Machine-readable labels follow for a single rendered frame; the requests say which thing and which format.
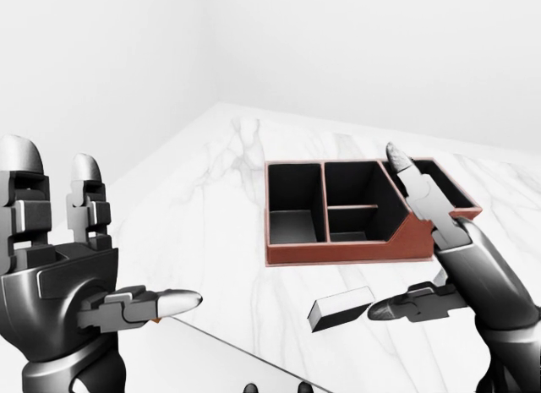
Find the red-brown desk caddy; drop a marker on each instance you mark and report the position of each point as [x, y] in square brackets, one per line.
[338, 253]

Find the small dark rounded shape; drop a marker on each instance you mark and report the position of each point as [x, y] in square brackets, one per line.
[251, 389]
[305, 388]

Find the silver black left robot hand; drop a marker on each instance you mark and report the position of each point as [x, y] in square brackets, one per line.
[63, 283]

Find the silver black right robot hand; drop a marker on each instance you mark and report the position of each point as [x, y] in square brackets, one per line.
[486, 274]

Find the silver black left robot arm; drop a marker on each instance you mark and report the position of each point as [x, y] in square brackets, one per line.
[46, 376]

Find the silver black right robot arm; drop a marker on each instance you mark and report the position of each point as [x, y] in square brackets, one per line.
[513, 361]

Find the white book with dark edge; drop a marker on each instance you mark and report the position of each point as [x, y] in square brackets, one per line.
[338, 300]

